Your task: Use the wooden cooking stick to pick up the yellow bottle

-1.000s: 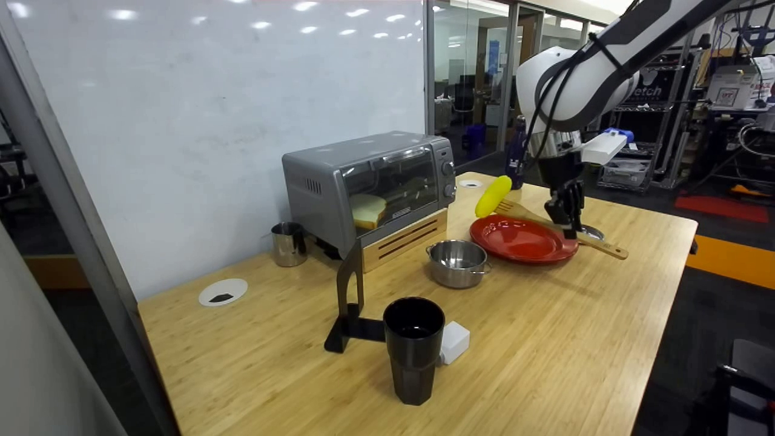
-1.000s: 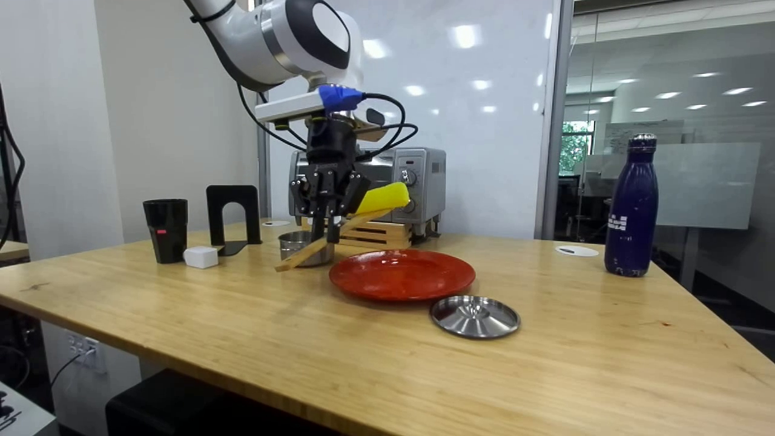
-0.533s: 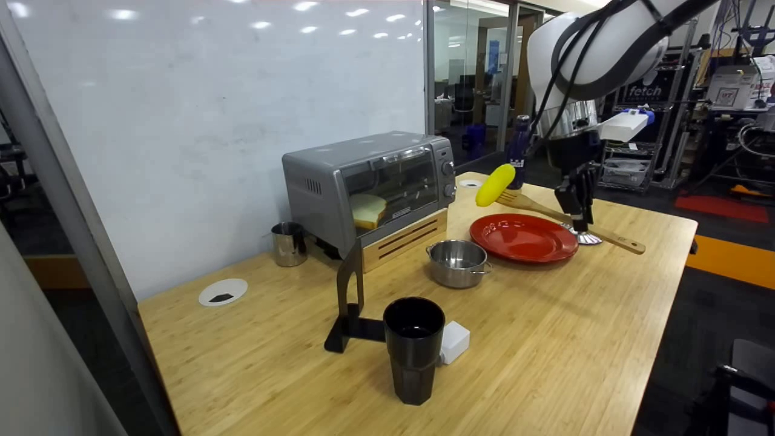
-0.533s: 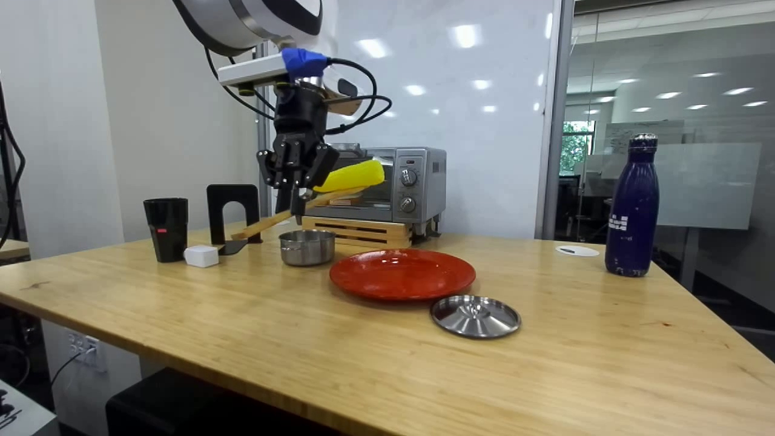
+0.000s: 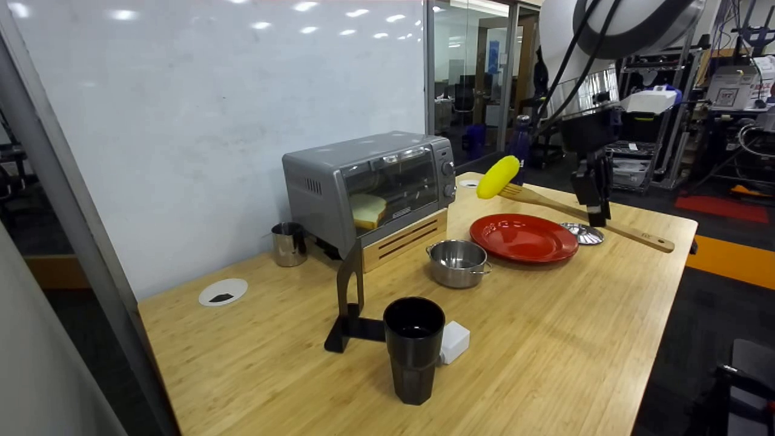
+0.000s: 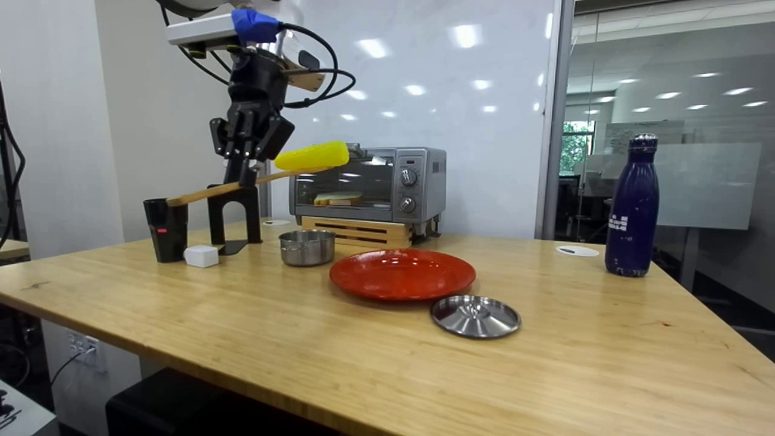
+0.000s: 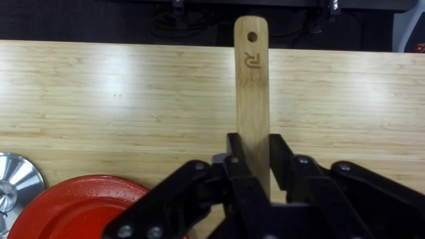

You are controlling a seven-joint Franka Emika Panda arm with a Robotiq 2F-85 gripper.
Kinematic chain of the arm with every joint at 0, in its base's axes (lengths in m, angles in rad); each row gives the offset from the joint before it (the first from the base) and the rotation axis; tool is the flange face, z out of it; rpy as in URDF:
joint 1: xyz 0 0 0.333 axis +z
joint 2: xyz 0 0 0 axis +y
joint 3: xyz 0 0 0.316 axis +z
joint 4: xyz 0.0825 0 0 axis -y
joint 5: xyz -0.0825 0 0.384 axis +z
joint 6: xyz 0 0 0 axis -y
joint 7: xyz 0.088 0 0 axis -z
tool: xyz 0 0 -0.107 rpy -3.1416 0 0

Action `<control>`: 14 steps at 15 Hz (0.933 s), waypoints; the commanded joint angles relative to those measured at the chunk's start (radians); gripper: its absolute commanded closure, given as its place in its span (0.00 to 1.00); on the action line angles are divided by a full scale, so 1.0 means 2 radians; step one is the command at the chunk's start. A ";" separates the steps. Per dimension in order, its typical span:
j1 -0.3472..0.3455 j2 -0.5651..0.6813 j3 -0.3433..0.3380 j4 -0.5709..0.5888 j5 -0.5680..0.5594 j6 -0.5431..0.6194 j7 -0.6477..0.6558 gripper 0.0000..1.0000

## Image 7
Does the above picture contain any red round plate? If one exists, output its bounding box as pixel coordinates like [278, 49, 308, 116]
[7, 174, 150, 239]

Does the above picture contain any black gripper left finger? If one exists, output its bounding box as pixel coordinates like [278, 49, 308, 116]
[101, 131, 284, 239]

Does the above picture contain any steel pot lid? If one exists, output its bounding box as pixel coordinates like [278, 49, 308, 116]
[0, 151, 48, 239]

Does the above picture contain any wooden slotted spatula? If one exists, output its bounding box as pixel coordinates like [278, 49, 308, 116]
[232, 14, 272, 196]

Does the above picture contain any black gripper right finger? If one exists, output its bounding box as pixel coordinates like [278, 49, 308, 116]
[268, 132, 425, 239]

